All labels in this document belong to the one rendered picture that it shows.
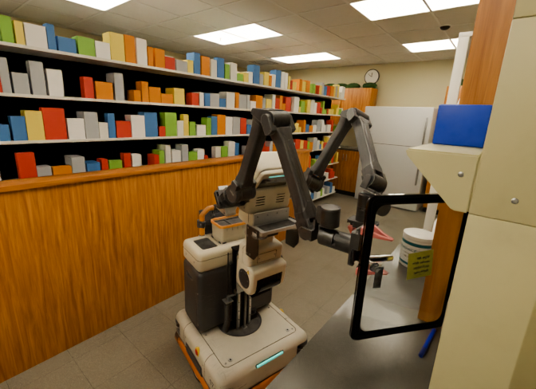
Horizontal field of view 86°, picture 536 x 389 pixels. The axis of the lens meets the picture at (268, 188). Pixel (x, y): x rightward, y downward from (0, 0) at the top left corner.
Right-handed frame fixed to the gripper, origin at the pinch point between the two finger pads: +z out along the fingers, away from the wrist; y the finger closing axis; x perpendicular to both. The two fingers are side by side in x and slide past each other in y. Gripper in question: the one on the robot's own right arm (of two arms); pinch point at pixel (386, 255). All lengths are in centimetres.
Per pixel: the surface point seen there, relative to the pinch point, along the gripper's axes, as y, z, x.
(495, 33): 57, 12, 19
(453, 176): 25.9, 13.4, -17.8
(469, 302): 4.0, 19.5, -17.5
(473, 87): 44.7, 10.0, 18.9
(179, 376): -120, -108, 5
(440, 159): 28.5, 11.1, -17.9
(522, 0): 52, 17, -18
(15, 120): 25, -229, -32
